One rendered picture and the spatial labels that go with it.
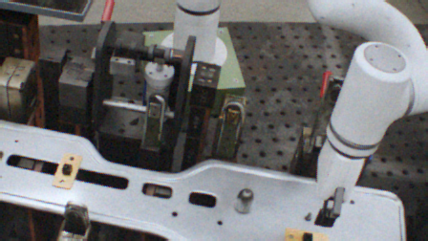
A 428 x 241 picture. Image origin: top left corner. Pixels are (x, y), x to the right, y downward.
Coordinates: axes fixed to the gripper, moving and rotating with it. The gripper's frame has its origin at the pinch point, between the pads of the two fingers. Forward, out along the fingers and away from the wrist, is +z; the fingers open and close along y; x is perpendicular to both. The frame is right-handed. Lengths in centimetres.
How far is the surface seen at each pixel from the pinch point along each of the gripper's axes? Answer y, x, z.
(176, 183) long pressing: -7.7, -25.7, 12.3
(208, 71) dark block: -27.5, -23.8, 0.4
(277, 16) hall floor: -214, 3, 112
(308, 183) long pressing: -13.8, -0.2, 12.2
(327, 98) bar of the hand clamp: -19.7, -1.2, -5.3
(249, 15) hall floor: -210, -12, 112
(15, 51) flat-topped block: -35, -68, 12
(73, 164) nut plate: -6.7, -45.8, 12.0
